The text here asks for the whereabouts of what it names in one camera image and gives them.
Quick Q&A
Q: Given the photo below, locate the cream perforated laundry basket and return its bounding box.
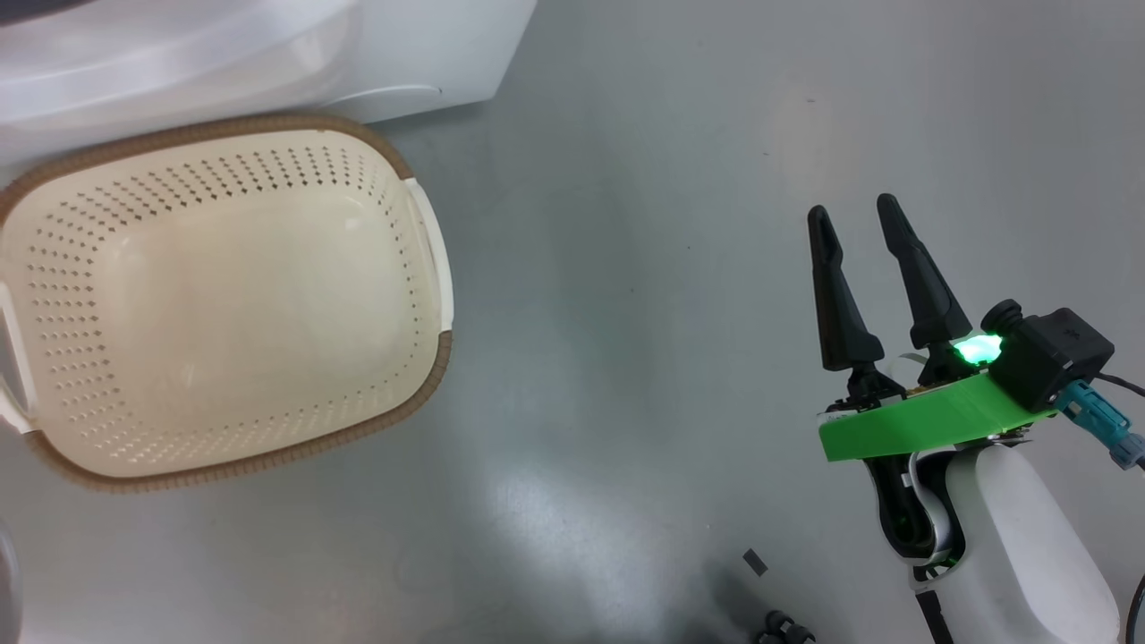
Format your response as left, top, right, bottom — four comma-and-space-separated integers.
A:
0, 112, 454, 493

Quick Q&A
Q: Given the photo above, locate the white front-load washing machine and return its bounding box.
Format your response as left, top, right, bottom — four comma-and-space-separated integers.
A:
0, 0, 538, 166

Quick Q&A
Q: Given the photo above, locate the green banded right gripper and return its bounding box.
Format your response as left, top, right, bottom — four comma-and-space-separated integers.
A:
807, 193, 1056, 564

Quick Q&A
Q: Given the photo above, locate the teal cable connector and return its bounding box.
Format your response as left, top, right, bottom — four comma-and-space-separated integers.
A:
1056, 380, 1145, 470

